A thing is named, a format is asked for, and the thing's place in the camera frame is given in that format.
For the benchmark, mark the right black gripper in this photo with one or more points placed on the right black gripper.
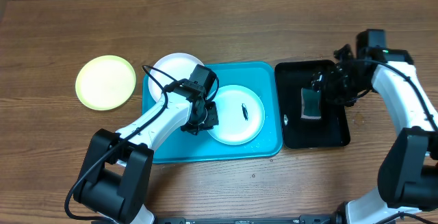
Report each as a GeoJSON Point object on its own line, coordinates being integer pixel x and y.
{"type": "Point", "coordinates": [321, 84]}

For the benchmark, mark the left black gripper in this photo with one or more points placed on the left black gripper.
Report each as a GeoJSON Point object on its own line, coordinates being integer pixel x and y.
{"type": "Point", "coordinates": [211, 120]}

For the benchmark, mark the light blue round plate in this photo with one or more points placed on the light blue round plate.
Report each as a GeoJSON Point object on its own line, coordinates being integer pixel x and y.
{"type": "Point", "coordinates": [241, 115]}

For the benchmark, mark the green scouring sponge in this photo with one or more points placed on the green scouring sponge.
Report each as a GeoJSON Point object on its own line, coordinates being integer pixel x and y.
{"type": "Point", "coordinates": [310, 104]}

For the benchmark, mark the white round plate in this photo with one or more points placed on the white round plate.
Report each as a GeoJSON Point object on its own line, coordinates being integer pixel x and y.
{"type": "Point", "coordinates": [176, 65]}

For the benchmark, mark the yellow-green rimmed plate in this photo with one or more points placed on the yellow-green rimmed plate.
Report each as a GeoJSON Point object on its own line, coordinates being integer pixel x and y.
{"type": "Point", "coordinates": [105, 83]}

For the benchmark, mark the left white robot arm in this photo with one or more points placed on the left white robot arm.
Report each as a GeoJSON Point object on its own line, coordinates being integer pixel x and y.
{"type": "Point", "coordinates": [114, 177]}

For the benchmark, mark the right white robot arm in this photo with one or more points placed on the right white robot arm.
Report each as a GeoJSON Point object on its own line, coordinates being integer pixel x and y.
{"type": "Point", "coordinates": [405, 185]}

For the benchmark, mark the black rectangular water tray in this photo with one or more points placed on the black rectangular water tray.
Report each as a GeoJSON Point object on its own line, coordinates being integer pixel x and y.
{"type": "Point", "coordinates": [330, 131]}

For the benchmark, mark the teal plastic serving tray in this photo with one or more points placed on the teal plastic serving tray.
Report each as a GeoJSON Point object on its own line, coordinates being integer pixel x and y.
{"type": "Point", "coordinates": [257, 76]}

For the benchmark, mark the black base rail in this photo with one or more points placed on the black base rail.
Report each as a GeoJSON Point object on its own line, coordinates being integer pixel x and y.
{"type": "Point", "coordinates": [302, 219]}

